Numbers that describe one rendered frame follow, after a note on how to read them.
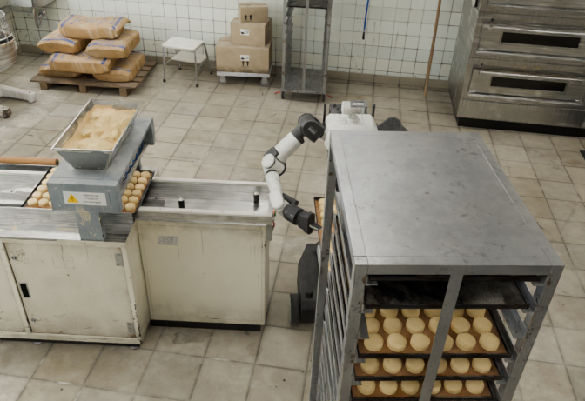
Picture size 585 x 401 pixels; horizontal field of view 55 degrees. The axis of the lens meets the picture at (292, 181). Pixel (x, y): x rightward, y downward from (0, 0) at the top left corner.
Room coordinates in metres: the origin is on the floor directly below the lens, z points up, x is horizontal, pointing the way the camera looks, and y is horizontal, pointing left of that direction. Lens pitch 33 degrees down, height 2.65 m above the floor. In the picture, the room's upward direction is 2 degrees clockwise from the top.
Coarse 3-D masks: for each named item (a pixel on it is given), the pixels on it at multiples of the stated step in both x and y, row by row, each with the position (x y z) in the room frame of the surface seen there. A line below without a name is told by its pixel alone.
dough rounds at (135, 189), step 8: (56, 168) 2.69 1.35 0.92; (48, 176) 2.61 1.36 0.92; (136, 176) 2.65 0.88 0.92; (144, 176) 2.65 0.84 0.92; (128, 184) 2.55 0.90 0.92; (136, 184) 2.56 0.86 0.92; (144, 184) 2.59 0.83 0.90; (40, 192) 2.45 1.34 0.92; (48, 192) 2.45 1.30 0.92; (128, 192) 2.48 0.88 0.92; (136, 192) 2.48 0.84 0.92; (32, 200) 2.37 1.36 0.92; (40, 200) 2.38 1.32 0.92; (48, 200) 2.38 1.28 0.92; (128, 200) 2.43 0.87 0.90; (136, 200) 2.41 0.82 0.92; (40, 208) 2.33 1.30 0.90; (48, 208) 2.34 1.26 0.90; (128, 208) 2.34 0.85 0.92
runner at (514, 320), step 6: (504, 312) 1.06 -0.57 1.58; (510, 312) 1.06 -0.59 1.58; (516, 312) 1.04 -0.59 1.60; (510, 318) 1.04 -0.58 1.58; (516, 318) 1.03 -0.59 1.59; (510, 324) 1.02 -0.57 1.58; (516, 324) 1.02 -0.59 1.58; (522, 324) 1.00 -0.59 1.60; (510, 330) 1.00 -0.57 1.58; (516, 330) 1.00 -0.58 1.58; (522, 330) 0.99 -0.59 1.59; (516, 336) 0.98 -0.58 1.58; (522, 336) 0.98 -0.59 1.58
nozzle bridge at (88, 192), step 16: (144, 128) 2.74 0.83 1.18; (128, 144) 2.55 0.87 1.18; (144, 144) 2.78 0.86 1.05; (64, 160) 2.37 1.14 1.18; (112, 160) 2.39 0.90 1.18; (128, 160) 2.39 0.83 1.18; (64, 176) 2.23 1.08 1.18; (80, 176) 2.23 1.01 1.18; (96, 176) 2.24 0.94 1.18; (112, 176) 2.24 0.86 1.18; (128, 176) 2.45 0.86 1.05; (64, 192) 2.16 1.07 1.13; (80, 192) 2.16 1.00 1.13; (96, 192) 2.16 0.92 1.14; (112, 192) 2.16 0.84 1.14; (64, 208) 2.16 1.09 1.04; (80, 208) 2.16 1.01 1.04; (96, 208) 2.16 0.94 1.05; (112, 208) 2.16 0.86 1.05; (80, 224) 2.16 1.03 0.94; (96, 224) 2.16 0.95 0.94; (96, 240) 2.16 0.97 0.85
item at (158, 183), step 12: (0, 180) 2.66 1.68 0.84; (12, 180) 2.66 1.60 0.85; (24, 180) 2.66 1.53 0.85; (36, 180) 2.66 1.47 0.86; (156, 180) 2.65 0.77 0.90; (168, 180) 2.65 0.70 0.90; (180, 180) 2.65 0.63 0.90; (192, 180) 2.66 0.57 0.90; (204, 180) 2.66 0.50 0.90; (216, 180) 2.67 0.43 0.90; (228, 180) 2.67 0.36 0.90; (252, 192) 2.64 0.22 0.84; (264, 192) 2.64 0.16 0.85
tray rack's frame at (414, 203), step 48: (336, 144) 1.49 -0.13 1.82; (384, 144) 1.51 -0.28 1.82; (432, 144) 1.52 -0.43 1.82; (480, 144) 1.53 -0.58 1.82; (384, 192) 1.24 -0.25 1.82; (432, 192) 1.25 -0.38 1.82; (480, 192) 1.26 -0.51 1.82; (384, 240) 1.04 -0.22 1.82; (432, 240) 1.05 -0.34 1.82; (480, 240) 1.06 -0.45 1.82; (528, 240) 1.06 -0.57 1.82; (528, 336) 0.98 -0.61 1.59; (432, 384) 0.97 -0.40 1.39
